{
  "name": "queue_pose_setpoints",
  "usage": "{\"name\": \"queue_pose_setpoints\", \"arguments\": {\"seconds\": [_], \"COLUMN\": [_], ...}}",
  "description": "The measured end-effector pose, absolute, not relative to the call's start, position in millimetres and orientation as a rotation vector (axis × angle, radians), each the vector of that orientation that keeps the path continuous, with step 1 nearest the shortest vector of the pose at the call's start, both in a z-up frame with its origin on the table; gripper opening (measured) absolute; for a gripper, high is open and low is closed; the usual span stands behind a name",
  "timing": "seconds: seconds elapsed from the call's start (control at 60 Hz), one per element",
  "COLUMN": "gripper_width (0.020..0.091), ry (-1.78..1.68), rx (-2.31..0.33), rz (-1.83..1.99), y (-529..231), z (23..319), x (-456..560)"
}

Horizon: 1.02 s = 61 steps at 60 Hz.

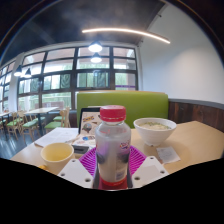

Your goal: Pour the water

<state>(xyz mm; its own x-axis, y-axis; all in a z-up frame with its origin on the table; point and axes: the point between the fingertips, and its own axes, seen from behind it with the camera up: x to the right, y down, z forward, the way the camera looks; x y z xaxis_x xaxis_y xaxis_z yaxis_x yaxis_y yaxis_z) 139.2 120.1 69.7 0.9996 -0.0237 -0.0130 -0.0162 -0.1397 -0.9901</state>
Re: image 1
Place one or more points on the hanging pendant lamps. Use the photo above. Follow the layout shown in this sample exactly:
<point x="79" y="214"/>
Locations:
<point x="95" y="47"/>

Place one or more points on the wooden dining table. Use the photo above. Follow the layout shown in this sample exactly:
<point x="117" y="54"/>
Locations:
<point x="40" y="110"/>

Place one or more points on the white paper sheet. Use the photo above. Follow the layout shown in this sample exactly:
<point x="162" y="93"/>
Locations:
<point x="56" y="136"/>

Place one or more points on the white ceramic bowl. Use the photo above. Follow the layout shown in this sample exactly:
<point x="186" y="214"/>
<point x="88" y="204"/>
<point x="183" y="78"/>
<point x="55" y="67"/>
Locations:
<point x="155" y="131"/>

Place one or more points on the small black device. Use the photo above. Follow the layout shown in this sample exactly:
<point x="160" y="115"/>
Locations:
<point x="81" y="149"/>

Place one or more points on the pale yellow mug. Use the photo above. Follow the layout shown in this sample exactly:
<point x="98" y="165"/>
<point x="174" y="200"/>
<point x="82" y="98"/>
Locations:
<point x="56" y="156"/>

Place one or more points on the clear red-capped drink bottle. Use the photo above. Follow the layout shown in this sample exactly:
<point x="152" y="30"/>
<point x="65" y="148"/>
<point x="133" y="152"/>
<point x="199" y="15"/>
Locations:
<point x="112" y="146"/>

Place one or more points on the curved ceiling light strip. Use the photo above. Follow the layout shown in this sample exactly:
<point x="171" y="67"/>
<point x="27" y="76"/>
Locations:
<point x="126" y="31"/>

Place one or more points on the green upholstered bench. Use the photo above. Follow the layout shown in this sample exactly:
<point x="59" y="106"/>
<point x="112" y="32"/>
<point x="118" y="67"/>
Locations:
<point x="140" y="103"/>

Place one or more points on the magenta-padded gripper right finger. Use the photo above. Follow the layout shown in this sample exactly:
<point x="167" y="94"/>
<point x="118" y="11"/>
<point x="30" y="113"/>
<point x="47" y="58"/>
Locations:
<point x="150" y="170"/>

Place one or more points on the black tablet with stickers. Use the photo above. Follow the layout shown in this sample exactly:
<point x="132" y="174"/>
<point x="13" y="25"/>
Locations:
<point x="89" y="120"/>

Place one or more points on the wooden chairs with green seats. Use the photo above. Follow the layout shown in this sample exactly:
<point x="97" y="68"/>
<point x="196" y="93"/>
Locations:
<point x="30" y="123"/>

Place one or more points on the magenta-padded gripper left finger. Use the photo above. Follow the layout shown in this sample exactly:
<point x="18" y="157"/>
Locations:
<point x="76" y="171"/>

